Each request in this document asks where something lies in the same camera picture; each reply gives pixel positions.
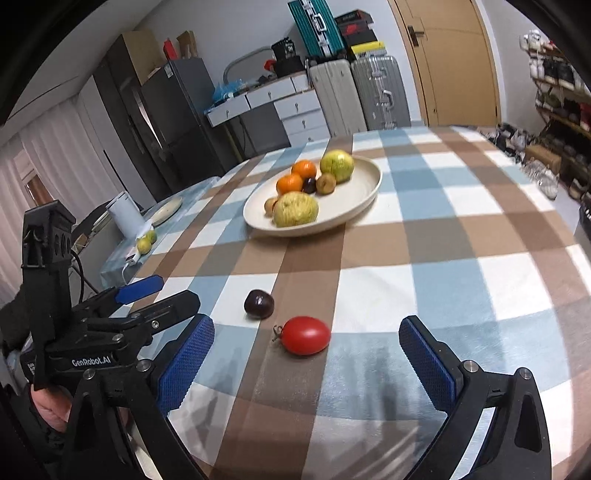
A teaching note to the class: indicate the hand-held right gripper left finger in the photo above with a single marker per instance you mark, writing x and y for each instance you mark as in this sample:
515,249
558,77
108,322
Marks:
184,369

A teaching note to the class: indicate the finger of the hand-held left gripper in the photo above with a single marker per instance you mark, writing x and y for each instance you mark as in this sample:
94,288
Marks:
138,288
171,307

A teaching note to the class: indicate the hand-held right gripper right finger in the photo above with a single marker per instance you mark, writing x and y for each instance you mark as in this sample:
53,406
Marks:
429,364

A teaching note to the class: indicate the dark plum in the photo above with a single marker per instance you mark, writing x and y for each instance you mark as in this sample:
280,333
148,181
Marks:
309,185
258,303

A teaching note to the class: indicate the red tomato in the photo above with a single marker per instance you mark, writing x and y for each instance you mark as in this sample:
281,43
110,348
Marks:
305,335

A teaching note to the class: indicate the small tan fruit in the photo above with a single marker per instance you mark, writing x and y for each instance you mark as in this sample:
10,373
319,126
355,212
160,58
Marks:
270,206

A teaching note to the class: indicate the orange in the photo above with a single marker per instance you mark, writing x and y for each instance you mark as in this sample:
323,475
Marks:
304,169
289,184

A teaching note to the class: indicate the cream round plate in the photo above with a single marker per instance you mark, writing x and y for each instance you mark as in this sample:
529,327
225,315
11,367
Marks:
351,198

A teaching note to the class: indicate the brown kiwi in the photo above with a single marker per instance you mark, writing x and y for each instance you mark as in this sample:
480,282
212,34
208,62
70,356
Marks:
326,184

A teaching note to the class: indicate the person's left hand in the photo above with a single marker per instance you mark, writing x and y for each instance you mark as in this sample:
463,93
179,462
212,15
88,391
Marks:
48,406

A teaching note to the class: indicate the white charger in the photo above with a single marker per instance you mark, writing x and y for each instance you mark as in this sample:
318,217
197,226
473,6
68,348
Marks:
131,262

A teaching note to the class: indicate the small green fruit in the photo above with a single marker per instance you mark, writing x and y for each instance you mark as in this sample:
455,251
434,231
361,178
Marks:
144,245
152,235

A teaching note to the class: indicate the small cream plate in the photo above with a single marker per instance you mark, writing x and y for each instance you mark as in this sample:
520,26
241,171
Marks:
166,211

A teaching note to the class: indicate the teal checked cloth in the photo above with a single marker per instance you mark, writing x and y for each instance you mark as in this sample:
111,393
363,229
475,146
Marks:
196,194

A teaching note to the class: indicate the white curtain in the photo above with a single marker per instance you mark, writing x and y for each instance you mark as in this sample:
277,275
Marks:
60,161

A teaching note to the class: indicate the dark tall cabinet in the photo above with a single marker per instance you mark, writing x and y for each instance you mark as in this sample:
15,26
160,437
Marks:
120,115

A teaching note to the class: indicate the grey refrigerator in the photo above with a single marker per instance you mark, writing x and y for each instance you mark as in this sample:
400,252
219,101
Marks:
189,120

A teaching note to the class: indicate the white sneakers pair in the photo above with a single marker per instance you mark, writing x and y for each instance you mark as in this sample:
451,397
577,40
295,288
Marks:
542,180

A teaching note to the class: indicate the blue plastic bag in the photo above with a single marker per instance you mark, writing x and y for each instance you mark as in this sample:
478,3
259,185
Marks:
228,91

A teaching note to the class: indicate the large cardboard box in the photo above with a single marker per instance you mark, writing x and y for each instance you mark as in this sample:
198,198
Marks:
143,55

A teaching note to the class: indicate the white drawer dresser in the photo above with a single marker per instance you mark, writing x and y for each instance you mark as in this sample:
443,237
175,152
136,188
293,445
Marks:
295,108

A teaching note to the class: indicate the small cardboard box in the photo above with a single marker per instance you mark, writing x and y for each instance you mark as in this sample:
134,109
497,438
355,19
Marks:
544,158

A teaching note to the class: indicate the pile of sneakers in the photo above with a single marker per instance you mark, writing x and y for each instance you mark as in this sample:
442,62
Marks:
508,138

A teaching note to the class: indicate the red box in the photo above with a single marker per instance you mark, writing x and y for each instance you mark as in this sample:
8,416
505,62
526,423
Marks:
171,50

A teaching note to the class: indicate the flat cardboard box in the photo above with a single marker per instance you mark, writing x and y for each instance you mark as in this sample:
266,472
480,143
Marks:
187,44

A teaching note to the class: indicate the beige suitcase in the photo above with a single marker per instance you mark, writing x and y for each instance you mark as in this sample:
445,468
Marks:
337,99

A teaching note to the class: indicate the black bag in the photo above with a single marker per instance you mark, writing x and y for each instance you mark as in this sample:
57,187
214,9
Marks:
291,67

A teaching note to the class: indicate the silver suitcase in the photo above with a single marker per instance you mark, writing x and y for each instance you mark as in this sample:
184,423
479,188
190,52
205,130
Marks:
381,92

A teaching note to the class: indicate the wooden shoe rack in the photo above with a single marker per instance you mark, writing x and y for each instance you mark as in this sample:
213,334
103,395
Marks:
565,119

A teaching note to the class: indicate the black printed box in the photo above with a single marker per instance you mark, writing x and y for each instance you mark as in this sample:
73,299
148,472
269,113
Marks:
285,48

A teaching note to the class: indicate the wooden door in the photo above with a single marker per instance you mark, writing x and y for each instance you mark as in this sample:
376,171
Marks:
457,69

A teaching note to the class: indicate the teal suitcase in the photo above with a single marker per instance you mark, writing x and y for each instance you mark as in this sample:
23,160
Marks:
316,27

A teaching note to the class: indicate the rows of assorted shoes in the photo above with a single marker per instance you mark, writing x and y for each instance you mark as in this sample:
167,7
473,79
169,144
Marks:
554,69

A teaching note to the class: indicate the yellow black shoebox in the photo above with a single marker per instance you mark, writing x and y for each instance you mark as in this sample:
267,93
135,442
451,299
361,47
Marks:
367,49

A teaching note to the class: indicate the plain black shoebox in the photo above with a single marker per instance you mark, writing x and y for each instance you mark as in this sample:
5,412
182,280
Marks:
360,38

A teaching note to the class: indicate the black shoebox red logo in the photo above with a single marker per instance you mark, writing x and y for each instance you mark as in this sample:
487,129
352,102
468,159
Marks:
353,23

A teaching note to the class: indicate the grey arched frame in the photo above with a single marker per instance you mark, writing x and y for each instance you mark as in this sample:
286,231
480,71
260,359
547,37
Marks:
244,57

